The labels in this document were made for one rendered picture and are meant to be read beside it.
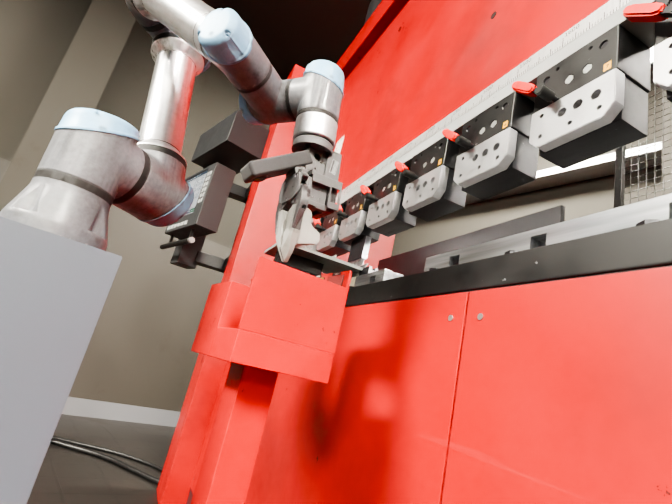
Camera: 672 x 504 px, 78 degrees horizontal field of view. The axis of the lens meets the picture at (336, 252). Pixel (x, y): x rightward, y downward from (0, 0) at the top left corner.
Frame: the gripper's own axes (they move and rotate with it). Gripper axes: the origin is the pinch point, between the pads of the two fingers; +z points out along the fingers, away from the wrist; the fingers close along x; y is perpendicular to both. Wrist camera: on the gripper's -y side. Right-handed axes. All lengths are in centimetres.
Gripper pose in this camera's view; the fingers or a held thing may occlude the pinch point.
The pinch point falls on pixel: (282, 252)
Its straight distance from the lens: 67.1
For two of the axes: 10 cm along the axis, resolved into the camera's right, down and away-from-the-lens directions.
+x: -5.5, 1.3, 8.3
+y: 8.2, 2.5, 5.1
